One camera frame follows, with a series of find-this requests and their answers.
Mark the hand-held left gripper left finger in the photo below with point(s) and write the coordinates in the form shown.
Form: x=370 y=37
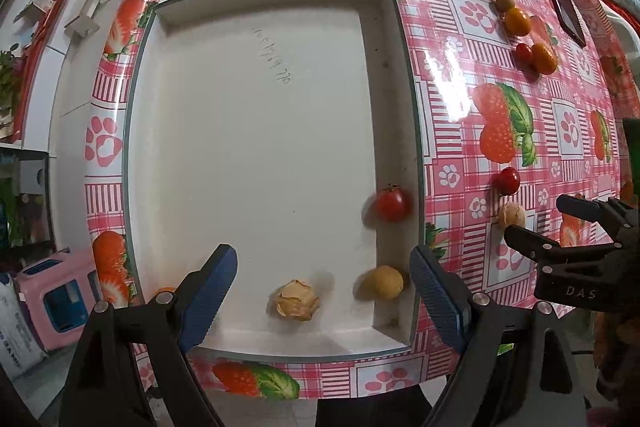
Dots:
x=207 y=302

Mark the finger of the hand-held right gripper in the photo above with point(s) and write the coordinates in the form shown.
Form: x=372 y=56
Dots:
x=590 y=209
x=530 y=244

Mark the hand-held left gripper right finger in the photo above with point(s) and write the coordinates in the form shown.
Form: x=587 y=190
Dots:
x=440 y=302

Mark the husked physalis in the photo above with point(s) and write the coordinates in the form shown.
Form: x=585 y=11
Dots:
x=296 y=299
x=511 y=213

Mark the brown longan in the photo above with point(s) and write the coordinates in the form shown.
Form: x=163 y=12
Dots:
x=504 y=2
x=381 y=283

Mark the red cherry tomato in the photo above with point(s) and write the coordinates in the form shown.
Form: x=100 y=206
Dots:
x=508 y=181
x=393 y=203
x=523 y=53

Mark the dimpled mandarin orange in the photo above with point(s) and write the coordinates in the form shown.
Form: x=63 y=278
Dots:
x=543 y=58

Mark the white rectangular tray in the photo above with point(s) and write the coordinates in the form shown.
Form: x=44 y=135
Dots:
x=250 y=132

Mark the strawberry print plastic tablecloth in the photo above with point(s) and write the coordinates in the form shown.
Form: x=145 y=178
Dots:
x=550 y=147

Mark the pink plastic stool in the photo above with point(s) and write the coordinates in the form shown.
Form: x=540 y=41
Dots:
x=55 y=297

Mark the white printed sack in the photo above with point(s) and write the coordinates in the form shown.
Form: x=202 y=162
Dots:
x=15 y=337

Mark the black smartphone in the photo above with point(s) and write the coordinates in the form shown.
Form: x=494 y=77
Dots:
x=565 y=7

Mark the dark glass cabinet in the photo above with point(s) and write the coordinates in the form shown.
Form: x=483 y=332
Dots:
x=25 y=202

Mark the green potted plant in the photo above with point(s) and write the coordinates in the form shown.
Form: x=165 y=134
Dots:
x=7 y=82

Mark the white cardboard bracket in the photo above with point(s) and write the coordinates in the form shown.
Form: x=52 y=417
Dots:
x=35 y=9
x=87 y=14

